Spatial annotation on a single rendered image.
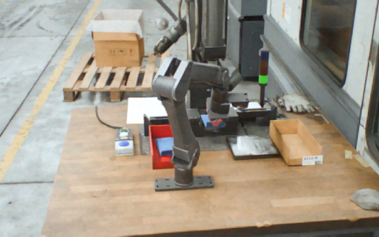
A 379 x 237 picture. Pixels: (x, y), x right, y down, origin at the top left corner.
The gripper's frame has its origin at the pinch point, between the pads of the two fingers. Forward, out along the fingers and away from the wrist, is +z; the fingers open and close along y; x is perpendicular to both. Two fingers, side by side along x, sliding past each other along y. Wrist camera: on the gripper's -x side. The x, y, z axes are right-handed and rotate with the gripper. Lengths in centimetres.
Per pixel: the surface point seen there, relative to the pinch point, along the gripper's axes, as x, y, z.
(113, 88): 50, 215, 199
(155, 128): 21.8, 8.6, 11.8
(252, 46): -92, 256, 187
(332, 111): -63, 29, 29
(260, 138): -19.1, -0.4, 10.0
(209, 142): 0.7, 2.0, 13.5
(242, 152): -9.7, -9.4, 5.9
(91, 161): 46.3, -7.4, 9.6
